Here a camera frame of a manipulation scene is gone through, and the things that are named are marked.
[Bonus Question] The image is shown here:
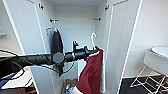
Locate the white hanger with red jacket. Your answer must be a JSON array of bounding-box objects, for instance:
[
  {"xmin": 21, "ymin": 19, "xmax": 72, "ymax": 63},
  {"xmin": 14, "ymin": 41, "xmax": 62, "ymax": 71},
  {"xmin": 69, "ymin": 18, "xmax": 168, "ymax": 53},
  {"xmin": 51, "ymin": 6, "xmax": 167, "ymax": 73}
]
[{"xmin": 89, "ymin": 31, "xmax": 101, "ymax": 54}]

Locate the red and white jacket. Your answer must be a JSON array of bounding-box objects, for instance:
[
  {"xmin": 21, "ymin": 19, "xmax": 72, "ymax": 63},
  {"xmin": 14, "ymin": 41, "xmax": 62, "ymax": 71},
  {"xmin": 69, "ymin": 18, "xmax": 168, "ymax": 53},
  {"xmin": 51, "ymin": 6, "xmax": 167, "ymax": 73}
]
[{"xmin": 75, "ymin": 47, "xmax": 105, "ymax": 94}]

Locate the white wardrobe carcass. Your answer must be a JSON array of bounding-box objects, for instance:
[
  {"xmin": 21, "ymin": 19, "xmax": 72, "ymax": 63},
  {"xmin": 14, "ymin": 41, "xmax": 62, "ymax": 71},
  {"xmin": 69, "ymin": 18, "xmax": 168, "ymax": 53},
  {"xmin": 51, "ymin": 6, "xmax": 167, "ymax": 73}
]
[{"xmin": 43, "ymin": 0, "xmax": 109, "ymax": 94}]

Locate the wicker basket with toys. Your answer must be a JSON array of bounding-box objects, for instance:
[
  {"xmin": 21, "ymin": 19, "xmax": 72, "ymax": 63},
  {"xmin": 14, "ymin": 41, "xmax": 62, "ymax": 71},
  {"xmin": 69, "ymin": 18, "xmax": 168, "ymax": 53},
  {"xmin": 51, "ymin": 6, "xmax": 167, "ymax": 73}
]
[{"xmin": 64, "ymin": 78, "xmax": 81, "ymax": 94}]

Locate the white hanger with black shirt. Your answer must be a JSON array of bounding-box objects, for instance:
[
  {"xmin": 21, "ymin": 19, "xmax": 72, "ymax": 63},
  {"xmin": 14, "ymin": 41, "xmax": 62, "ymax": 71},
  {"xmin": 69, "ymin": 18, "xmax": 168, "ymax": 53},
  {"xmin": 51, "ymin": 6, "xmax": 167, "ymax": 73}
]
[{"xmin": 53, "ymin": 22, "xmax": 61, "ymax": 34}]

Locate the black wardrobe hook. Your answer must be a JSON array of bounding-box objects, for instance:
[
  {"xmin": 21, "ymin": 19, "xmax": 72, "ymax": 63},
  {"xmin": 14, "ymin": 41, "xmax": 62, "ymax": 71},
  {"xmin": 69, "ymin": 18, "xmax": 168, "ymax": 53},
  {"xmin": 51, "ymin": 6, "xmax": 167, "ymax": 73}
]
[
  {"xmin": 49, "ymin": 18, "xmax": 60, "ymax": 24},
  {"xmin": 92, "ymin": 16, "xmax": 102, "ymax": 22}
]

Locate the orange and white sticker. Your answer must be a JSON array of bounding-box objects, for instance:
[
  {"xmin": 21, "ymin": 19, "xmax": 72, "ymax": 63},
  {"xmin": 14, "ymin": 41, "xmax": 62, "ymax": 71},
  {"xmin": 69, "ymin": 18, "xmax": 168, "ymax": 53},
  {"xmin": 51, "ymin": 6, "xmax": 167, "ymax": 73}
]
[{"xmin": 45, "ymin": 27, "xmax": 54, "ymax": 37}]

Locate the black door hinge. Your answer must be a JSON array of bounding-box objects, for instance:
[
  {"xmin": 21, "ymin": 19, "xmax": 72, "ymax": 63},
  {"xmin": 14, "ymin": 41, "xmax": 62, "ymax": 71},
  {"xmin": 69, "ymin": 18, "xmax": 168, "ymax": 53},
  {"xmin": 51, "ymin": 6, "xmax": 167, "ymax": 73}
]
[
  {"xmin": 38, "ymin": 2, "xmax": 45, "ymax": 11},
  {"xmin": 104, "ymin": 3, "xmax": 111, "ymax": 12}
]

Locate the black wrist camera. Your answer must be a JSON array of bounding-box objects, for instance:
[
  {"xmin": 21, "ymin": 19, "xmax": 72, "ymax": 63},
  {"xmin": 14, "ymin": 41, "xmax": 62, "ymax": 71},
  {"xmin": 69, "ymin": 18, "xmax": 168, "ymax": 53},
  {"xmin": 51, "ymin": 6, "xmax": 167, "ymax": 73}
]
[{"xmin": 72, "ymin": 39, "xmax": 81, "ymax": 52}]

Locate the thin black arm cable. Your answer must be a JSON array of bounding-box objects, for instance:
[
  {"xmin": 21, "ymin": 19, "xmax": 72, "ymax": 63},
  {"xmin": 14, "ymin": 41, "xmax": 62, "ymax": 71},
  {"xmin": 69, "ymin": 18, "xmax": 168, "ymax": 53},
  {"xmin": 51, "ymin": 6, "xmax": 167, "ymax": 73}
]
[{"xmin": 49, "ymin": 61, "xmax": 76, "ymax": 75}]

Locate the orange folding stand frame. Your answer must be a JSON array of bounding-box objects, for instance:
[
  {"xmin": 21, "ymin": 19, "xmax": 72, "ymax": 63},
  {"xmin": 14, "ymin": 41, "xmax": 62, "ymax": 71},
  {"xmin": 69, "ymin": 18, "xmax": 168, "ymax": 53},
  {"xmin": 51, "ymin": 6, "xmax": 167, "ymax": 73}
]
[{"xmin": 24, "ymin": 87, "xmax": 37, "ymax": 94}]

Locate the thin black looped cable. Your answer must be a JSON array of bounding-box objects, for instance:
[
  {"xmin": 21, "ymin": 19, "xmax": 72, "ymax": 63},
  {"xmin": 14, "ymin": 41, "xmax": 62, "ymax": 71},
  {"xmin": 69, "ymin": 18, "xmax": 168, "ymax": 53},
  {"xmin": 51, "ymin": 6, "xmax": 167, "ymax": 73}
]
[{"xmin": 0, "ymin": 49, "xmax": 28, "ymax": 80}]

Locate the white wire drying rack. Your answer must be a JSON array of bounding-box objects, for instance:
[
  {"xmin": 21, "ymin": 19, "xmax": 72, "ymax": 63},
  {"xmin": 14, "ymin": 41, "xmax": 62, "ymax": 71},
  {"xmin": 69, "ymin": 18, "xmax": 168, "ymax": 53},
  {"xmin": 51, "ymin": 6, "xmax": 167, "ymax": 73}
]
[{"xmin": 129, "ymin": 64, "xmax": 168, "ymax": 94}]

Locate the grey wall box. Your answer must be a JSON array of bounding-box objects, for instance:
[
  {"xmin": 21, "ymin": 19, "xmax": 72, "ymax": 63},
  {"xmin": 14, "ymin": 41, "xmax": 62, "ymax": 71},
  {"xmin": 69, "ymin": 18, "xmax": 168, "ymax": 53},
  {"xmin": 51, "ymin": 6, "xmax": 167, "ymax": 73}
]
[{"xmin": 0, "ymin": 30, "xmax": 8, "ymax": 37}]

